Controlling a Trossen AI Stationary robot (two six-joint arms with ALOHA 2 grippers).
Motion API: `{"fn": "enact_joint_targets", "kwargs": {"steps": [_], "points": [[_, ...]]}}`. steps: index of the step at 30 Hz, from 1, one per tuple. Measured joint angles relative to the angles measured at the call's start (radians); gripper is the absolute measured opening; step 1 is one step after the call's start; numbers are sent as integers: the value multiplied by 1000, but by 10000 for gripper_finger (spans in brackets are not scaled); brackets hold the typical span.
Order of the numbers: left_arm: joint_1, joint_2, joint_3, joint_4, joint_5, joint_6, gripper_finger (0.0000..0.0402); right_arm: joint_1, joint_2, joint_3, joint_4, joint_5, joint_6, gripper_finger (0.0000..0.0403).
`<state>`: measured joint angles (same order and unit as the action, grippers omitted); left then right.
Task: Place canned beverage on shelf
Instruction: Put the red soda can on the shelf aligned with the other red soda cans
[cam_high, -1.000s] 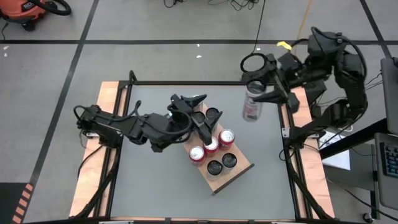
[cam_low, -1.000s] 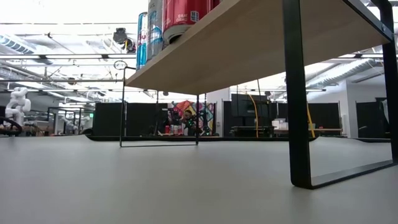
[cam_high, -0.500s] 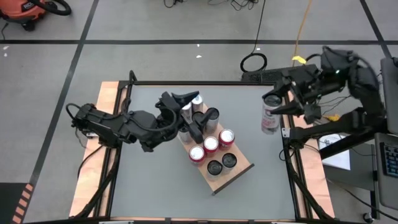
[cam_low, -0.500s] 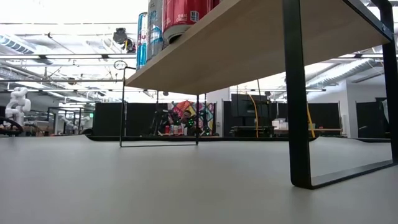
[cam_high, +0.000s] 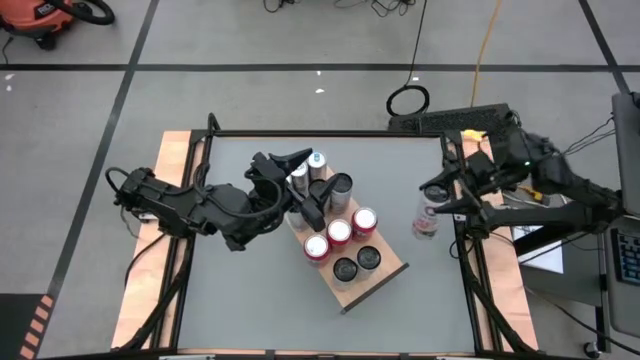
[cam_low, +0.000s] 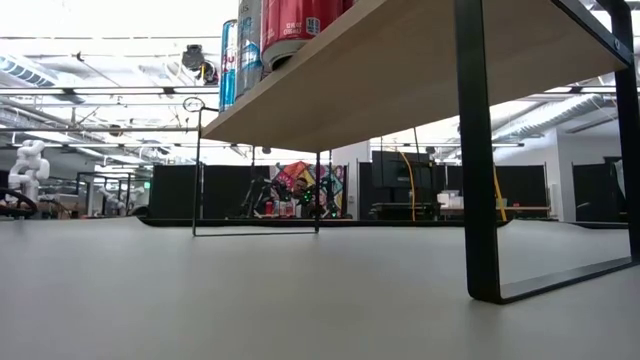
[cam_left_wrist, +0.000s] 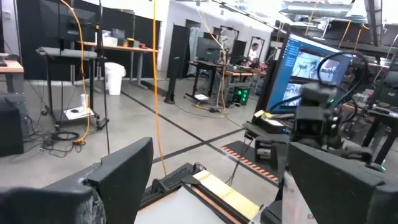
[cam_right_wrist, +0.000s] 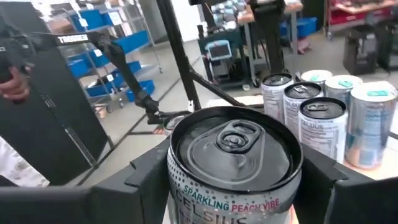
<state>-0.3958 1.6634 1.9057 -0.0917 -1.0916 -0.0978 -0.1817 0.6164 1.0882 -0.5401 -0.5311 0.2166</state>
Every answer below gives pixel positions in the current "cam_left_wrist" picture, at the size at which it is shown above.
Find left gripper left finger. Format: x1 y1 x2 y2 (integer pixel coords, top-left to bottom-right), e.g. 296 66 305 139
0 136 155 224

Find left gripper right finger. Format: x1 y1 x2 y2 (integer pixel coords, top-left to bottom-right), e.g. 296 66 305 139
287 141 398 224

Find silver black-top Celsius can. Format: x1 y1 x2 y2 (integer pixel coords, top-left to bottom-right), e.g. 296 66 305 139
281 172 318 224

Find white paper sheet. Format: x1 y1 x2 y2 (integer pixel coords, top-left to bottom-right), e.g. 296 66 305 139
63 106 95 121

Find black work desk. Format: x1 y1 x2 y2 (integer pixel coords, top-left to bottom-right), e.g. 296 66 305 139
362 105 398 166

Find grey equipment cart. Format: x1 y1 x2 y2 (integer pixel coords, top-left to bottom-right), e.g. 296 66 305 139
242 110 292 170

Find black floor box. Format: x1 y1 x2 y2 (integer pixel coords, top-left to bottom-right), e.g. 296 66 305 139
0 98 25 158

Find white bucket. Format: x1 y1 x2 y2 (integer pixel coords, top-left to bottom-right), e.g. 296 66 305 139
104 62 127 96

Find black mat orange stripes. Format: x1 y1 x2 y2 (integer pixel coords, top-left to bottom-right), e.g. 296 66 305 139
221 140 280 185

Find wooden table side board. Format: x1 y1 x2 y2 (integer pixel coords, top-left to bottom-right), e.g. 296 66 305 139
192 169 261 220

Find grey monitor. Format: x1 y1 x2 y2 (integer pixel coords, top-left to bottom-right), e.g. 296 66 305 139
266 33 353 114

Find black rolling stand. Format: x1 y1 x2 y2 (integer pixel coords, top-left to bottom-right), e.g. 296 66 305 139
35 46 109 131

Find green-lit computer case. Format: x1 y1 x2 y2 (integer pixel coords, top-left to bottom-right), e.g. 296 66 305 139
232 86 251 106

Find long wooden table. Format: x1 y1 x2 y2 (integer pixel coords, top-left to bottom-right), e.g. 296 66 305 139
77 40 159 91

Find wooden desk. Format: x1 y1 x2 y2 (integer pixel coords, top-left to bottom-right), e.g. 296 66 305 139
0 59 25 94

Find white storage containers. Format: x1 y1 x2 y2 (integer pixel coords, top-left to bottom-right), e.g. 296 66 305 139
102 29 119 47

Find small coloured containers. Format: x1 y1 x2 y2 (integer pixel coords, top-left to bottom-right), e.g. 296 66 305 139
123 37 149 50

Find black partition panel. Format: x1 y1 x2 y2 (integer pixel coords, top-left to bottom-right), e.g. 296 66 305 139
101 7 162 78

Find person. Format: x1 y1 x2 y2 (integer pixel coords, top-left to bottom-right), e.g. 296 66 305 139
248 42 261 65

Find black display screens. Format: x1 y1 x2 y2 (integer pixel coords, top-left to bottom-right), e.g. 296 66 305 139
37 0 97 50

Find black desk monitor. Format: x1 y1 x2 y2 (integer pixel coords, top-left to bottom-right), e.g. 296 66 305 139
195 36 222 62

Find black floor cable bundle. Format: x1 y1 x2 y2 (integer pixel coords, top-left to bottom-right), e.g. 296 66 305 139
24 114 86 158

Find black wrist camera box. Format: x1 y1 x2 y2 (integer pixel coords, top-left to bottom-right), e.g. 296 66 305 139
294 107 328 141

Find black table frame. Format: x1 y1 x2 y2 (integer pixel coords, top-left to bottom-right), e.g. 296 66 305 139
180 174 251 224

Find yellow cable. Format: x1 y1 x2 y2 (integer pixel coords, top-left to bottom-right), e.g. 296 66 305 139
151 0 168 177
60 0 91 146

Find black standing post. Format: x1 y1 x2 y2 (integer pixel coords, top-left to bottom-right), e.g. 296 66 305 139
164 55 185 105

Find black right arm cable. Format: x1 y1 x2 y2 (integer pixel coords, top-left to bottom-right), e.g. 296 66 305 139
316 50 370 94

